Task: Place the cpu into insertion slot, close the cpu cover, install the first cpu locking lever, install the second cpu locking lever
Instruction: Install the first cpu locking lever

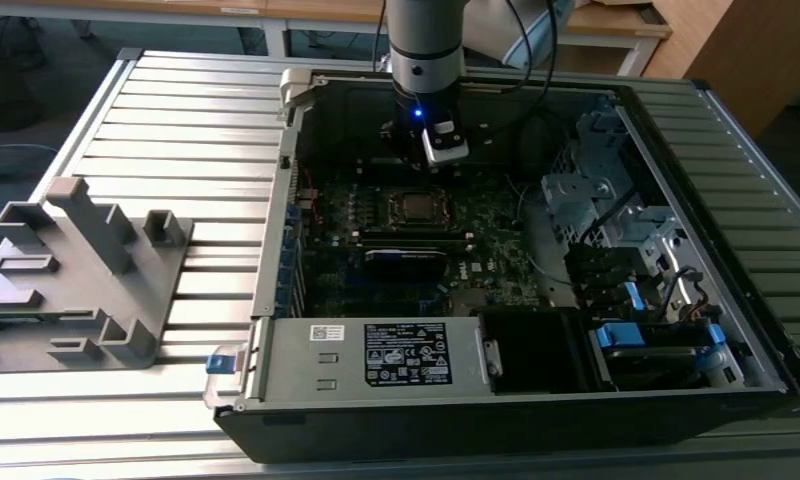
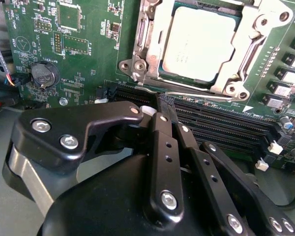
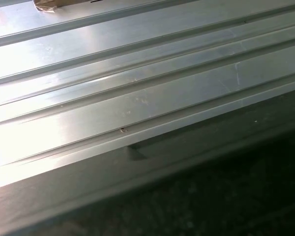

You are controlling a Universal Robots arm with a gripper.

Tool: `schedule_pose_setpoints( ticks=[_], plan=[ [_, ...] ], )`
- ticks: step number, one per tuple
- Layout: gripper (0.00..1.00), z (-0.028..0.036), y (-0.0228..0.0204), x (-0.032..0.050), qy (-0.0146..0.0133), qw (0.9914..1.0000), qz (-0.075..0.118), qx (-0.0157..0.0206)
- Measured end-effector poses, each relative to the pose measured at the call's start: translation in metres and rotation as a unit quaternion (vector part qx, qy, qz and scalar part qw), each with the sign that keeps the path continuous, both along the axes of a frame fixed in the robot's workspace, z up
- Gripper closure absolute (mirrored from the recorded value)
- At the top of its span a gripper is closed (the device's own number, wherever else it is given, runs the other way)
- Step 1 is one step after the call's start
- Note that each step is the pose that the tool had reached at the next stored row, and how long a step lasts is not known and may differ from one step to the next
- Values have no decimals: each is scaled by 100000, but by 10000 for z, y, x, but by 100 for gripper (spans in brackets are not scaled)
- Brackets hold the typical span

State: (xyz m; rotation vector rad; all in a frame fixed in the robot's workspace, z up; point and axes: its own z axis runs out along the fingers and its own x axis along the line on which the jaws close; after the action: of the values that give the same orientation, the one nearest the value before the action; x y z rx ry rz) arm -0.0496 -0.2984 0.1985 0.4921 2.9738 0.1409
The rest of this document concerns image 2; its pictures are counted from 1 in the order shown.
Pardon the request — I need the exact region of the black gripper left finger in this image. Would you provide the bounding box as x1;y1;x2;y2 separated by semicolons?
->
2;92;185;227

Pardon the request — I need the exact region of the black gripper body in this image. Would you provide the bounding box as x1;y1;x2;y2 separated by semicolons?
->
36;152;224;236

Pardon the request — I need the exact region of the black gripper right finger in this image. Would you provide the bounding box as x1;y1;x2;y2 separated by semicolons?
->
166;95;295;236

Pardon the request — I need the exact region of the thin metal locking lever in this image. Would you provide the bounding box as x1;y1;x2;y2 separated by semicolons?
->
134;84;236;102

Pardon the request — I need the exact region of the silver-topped CPU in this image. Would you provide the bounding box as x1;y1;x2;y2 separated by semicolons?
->
162;6;241;83

